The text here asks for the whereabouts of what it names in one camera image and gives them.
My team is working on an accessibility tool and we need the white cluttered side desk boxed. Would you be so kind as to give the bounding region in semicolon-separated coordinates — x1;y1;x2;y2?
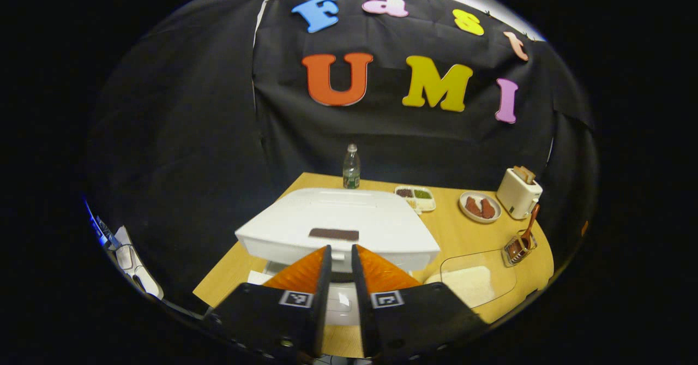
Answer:
95;215;164;300

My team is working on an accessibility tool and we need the white toaster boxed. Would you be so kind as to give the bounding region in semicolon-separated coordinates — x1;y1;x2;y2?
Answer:
496;167;544;220

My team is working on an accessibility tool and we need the white rice cooker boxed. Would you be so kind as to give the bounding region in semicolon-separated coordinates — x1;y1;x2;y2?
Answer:
234;187;441;327

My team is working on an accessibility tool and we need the clear box of rice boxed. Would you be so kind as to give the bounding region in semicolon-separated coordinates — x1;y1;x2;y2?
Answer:
424;249;518;310

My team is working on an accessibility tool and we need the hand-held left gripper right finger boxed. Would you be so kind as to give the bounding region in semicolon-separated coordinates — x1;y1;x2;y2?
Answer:
351;244;489;361

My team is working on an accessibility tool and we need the white round plate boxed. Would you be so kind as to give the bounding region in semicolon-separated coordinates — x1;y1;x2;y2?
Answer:
459;191;502;224

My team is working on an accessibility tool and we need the wire chopstick holder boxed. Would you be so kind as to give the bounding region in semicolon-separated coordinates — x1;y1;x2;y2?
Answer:
503;233;538;267

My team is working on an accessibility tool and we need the brown wooden spoon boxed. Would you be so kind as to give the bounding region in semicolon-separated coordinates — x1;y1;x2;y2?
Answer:
518;204;540;251

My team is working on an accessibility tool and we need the black backdrop cloth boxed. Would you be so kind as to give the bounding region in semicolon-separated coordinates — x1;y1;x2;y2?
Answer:
85;0;600;311

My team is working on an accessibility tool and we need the clear plastic water bottle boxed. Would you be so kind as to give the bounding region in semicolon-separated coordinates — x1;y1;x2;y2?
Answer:
342;143;362;190

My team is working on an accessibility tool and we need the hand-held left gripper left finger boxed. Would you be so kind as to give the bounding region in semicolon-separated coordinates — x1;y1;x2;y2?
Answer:
204;245;333;357

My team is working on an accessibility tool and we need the white divided grain dish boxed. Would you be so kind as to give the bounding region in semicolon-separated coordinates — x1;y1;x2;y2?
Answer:
395;185;437;214

